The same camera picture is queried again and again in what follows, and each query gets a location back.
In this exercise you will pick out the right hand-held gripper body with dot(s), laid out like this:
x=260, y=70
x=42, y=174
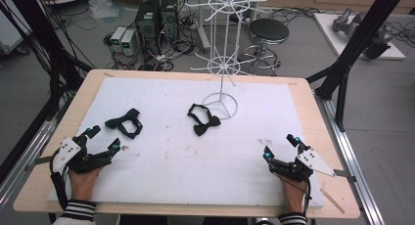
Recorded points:
x=303, y=164

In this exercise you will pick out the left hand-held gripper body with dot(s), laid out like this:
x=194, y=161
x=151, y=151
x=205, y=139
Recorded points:
x=67, y=151

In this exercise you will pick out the black bow tie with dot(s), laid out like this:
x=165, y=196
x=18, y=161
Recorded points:
x=129, y=115
x=205, y=125

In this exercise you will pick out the person's right hand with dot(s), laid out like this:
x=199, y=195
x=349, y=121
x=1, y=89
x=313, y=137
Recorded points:
x=293, y=194

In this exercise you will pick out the person's left hand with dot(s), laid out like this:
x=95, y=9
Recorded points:
x=83, y=182

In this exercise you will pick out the metal table clip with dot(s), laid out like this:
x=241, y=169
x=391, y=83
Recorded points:
x=39, y=160
x=345, y=175

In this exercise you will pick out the wooden stick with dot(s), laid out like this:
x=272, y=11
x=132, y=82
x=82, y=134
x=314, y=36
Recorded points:
x=332, y=201

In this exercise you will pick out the white foam mat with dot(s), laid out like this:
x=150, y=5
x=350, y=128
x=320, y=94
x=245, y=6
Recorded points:
x=163, y=172

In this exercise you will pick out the grey bench power supply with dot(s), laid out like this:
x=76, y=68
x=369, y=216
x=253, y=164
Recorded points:
x=129, y=42
x=116, y=37

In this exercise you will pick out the white floor platform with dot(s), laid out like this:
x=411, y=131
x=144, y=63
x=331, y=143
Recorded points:
x=329, y=32

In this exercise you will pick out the black round stool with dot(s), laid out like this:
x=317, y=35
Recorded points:
x=269, y=29

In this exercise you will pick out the black computer tower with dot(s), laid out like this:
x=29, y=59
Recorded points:
x=169, y=19
x=148, y=26

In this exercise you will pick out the clear plastic bag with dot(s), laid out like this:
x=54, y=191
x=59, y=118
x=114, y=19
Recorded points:
x=104, y=8

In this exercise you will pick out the grey metal table leg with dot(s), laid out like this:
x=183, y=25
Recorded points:
x=203, y=32

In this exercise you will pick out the aluminium rail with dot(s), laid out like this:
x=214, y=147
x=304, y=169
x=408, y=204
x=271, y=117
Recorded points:
x=352, y=166
x=19, y=176

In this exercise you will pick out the black metal frame post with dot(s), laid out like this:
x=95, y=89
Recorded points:
x=36, y=22
x=359, y=39

